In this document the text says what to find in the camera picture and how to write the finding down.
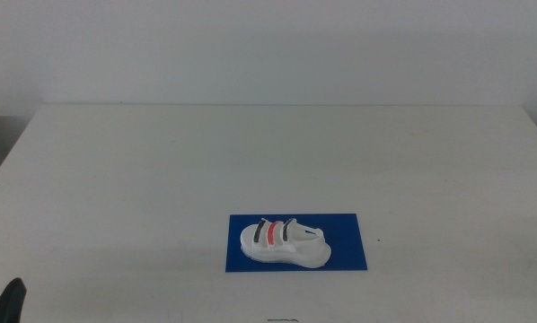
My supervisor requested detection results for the white sandal with striped straps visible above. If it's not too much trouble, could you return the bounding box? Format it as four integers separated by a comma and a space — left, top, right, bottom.
239, 217, 332, 270

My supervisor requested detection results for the blue rectangular mat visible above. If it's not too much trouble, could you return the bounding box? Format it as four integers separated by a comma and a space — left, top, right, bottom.
224, 213, 369, 274

